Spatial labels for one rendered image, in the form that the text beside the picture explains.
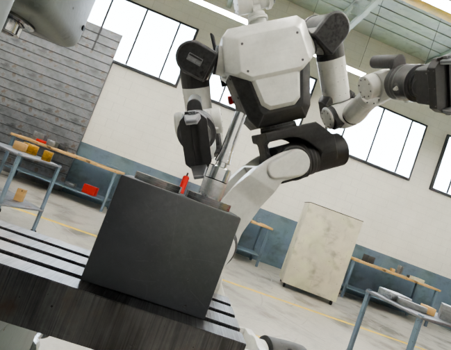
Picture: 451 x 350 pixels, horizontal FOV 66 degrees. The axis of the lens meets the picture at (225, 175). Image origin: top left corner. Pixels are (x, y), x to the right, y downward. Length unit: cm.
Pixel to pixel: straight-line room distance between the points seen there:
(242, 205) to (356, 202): 822
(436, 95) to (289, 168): 42
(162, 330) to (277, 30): 83
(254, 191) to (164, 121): 733
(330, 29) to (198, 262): 83
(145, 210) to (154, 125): 773
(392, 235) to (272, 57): 891
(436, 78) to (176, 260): 66
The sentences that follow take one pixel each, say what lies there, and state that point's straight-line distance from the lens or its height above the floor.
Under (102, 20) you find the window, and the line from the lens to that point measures 911.
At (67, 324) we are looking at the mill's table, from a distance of 63.
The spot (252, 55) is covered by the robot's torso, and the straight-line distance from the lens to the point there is 104.
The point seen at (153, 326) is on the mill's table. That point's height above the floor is 91.
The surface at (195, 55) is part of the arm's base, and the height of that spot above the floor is 149.
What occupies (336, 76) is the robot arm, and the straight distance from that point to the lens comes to 123.
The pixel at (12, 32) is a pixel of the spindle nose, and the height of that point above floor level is 128.
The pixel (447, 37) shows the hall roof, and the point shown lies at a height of 618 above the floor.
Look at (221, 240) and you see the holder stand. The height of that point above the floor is 106.
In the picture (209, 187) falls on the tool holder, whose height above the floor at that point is 114.
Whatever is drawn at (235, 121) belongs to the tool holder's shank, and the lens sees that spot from 67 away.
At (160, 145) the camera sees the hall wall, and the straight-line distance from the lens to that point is 824.
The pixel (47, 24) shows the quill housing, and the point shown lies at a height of 131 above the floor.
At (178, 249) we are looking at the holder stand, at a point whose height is 102.
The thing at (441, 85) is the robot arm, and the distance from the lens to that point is 90.
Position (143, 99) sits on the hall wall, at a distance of 845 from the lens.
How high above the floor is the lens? 113
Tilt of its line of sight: 4 degrees up
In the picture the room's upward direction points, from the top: 20 degrees clockwise
